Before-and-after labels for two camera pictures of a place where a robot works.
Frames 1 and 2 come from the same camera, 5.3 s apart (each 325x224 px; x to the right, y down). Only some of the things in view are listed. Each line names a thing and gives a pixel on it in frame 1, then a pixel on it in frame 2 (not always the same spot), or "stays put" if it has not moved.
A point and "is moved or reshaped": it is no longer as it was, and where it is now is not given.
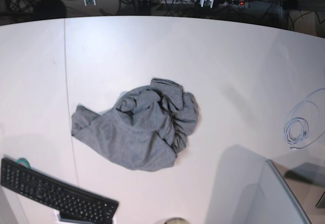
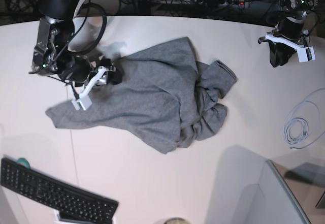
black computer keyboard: x=75 y=205 stays put
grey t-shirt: x=146 y=128 is moved or reshaped
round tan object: x=176 y=220 stays put
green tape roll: x=23 y=162 stays put
